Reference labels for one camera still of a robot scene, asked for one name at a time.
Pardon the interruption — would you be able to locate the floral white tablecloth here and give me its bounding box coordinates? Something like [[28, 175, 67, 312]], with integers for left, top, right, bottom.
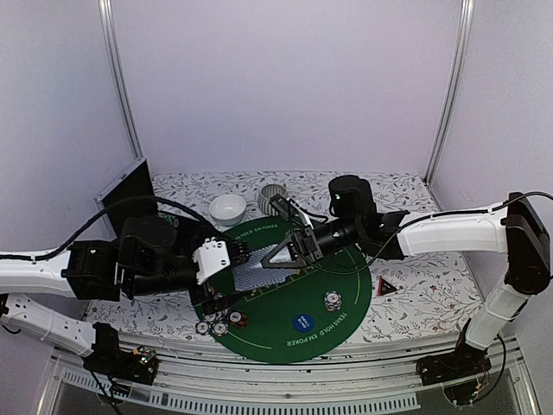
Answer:
[[85, 171, 482, 344]]

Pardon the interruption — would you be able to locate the blue small blind button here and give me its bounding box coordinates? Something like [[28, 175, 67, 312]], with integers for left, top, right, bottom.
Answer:
[[293, 314, 315, 333]]

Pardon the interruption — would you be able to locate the blue poker chips pile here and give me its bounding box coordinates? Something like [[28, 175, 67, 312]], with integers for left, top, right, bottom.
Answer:
[[195, 311, 229, 337]]

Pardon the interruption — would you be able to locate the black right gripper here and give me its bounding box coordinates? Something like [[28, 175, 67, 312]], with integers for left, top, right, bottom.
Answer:
[[261, 218, 362, 269]]

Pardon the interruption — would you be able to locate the white ceramic bowl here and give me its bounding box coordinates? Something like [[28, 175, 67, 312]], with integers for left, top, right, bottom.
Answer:
[[208, 195, 247, 227]]

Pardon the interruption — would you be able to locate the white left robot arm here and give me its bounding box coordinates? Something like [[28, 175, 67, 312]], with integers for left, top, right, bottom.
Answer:
[[1, 207, 231, 375]]

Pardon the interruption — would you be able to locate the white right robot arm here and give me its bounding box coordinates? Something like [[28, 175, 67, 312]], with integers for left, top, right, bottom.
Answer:
[[261, 175, 552, 377]]

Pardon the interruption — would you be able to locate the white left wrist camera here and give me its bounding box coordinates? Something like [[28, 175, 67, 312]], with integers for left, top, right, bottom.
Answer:
[[193, 237, 250, 285]]

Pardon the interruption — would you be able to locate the black triangular all-in marker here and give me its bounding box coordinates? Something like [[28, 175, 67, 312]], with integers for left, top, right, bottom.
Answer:
[[378, 278, 397, 297]]

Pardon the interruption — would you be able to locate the blue poker chip stack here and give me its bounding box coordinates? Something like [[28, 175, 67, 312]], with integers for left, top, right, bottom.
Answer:
[[324, 290, 342, 312]]

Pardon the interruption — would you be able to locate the aluminium poker chip case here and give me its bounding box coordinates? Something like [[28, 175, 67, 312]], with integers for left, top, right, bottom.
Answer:
[[92, 157, 204, 239]]

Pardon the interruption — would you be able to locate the grey playing card deck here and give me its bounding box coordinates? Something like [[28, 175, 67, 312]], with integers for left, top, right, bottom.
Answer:
[[232, 244, 298, 291]]

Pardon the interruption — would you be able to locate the aluminium frame post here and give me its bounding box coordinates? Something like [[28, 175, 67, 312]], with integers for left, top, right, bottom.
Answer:
[[423, 0, 475, 187], [98, 0, 143, 159]]

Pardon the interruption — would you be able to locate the round green poker mat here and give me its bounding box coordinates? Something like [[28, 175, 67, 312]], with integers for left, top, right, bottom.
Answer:
[[190, 215, 372, 364]]

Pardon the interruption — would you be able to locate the striped grey ceramic cup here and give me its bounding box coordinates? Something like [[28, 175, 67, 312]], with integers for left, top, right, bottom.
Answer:
[[257, 184, 289, 216]]

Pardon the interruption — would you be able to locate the red black poker chip stack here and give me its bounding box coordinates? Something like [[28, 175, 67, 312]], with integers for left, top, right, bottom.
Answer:
[[228, 310, 248, 329]]

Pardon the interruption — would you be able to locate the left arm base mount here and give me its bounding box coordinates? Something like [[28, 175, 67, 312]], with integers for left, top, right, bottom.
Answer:
[[83, 347, 160, 386]]

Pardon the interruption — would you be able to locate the right aluminium frame post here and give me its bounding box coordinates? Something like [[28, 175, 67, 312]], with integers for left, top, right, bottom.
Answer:
[[423, 0, 475, 187]]

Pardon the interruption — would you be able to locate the left aluminium frame post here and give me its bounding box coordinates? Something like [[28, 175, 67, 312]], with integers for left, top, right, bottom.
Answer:
[[98, 0, 143, 159]]

